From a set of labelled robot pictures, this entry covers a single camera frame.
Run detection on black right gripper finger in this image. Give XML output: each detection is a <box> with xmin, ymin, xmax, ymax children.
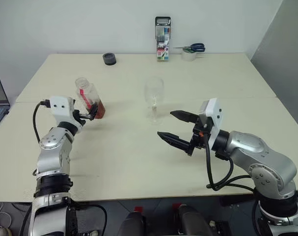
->
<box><xmin>170</xmin><ymin>110</ymin><xmax>200</xmax><ymax>123</ymax></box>
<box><xmin>157</xmin><ymin>131</ymin><xmax>191</xmax><ymax>153</ymax></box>

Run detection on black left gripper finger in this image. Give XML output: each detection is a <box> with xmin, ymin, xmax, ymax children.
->
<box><xmin>80</xmin><ymin>103</ymin><xmax>98</xmax><ymax>121</ymax></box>

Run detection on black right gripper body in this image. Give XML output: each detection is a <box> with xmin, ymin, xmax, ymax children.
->
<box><xmin>187</xmin><ymin>118</ymin><xmax>212</xmax><ymax>158</ymax></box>

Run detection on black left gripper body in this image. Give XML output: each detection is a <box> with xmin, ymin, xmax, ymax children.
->
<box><xmin>72</xmin><ymin>110</ymin><xmax>90</xmax><ymax>126</ymax></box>

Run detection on clear bottle with red label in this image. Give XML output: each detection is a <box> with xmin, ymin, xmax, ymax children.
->
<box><xmin>75</xmin><ymin>77</ymin><xmax>107</xmax><ymax>119</ymax></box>

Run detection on clear wine glass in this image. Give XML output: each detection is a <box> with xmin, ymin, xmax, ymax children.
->
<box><xmin>144</xmin><ymin>77</ymin><xmax>164</xmax><ymax>125</ymax></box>

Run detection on white tape roll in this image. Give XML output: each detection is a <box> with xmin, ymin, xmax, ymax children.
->
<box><xmin>181</xmin><ymin>48</ymin><xmax>197</xmax><ymax>62</ymax></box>

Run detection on marker pen pack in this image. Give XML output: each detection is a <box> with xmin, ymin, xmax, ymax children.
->
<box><xmin>154</xmin><ymin>16</ymin><xmax>171</xmax><ymax>62</ymax></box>

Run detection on dark rounded shape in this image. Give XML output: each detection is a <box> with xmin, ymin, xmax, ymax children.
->
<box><xmin>175</xmin><ymin>205</ymin><xmax>214</xmax><ymax>236</ymax></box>
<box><xmin>120</xmin><ymin>211</ymin><xmax>147</xmax><ymax>236</ymax></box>

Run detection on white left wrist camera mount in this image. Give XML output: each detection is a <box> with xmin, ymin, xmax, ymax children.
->
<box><xmin>48</xmin><ymin>96</ymin><xmax>76</xmax><ymax>123</ymax></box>

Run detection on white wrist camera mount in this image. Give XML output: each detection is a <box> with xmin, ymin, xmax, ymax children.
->
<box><xmin>48</xmin><ymin>96</ymin><xmax>76</xmax><ymax>123</ymax></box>
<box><xmin>199</xmin><ymin>98</ymin><xmax>224</xmax><ymax>146</ymax></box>

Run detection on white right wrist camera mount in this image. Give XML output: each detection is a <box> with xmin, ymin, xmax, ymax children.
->
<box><xmin>199</xmin><ymin>98</ymin><xmax>224</xmax><ymax>146</ymax></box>

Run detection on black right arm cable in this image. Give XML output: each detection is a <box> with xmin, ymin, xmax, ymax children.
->
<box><xmin>205</xmin><ymin>134</ymin><xmax>256</xmax><ymax>192</ymax></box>

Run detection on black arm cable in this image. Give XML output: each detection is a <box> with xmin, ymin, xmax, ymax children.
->
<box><xmin>205</xmin><ymin>134</ymin><xmax>256</xmax><ymax>192</ymax></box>
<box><xmin>32</xmin><ymin>99</ymin><xmax>51</xmax><ymax>144</ymax></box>

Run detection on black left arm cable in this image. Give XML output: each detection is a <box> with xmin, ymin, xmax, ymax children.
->
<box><xmin>32</xmin><ymin>99</ymin><xmax>51</xmax><ymax>144</ymax></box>

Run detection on blue handled scissors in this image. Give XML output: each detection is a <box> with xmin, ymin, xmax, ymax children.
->
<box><xmin>172</xmin><ymin>43</ymin><xmax>205</xmax><ymax>53</ymax></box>

